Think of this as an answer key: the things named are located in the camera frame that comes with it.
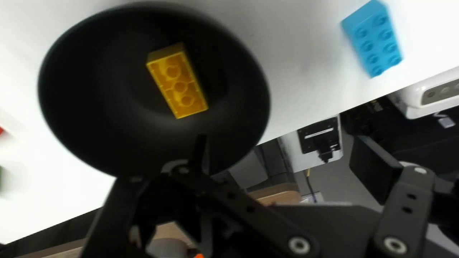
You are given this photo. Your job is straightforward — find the blue toy block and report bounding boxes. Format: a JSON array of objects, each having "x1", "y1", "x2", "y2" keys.
[{"x1": 340, "y1": 0, "x2": 404, "y2": 79}]

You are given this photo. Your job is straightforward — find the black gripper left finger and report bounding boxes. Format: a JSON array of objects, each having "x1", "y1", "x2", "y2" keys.
[{"x1": 156, "y1": 135, "x2": 321, "y2": 258}]

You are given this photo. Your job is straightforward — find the black hard case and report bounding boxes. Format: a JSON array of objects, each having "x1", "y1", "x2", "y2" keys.
[{"x1": 340, "y1": 93, "x2": 459, "y2": 202}]

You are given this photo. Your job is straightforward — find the yellow toy block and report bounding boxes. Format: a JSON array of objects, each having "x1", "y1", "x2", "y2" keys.
[{"x1": 145, "y1": 41, "x2": 211, "y2": 120}]

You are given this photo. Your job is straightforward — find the white power box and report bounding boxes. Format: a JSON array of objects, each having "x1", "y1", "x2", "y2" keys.
[{"x1": 278, "y1": 115, "x2": 344, "y2": 176}]

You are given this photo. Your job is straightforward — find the black bowl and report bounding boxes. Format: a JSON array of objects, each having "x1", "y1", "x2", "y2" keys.
[{"x1": 36, "y1": 3, "x2": 272, "y2": 180}]

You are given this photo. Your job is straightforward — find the white plastic appliance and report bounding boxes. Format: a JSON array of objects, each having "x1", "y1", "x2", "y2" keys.
[{"x1": 387, "y1": 64, "x2": 459, "y2": 120}]

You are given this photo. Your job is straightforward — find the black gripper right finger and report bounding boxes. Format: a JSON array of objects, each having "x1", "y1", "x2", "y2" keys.
[{"x1": 348, "y1": 135, "x2": 437, "y2": 258}]

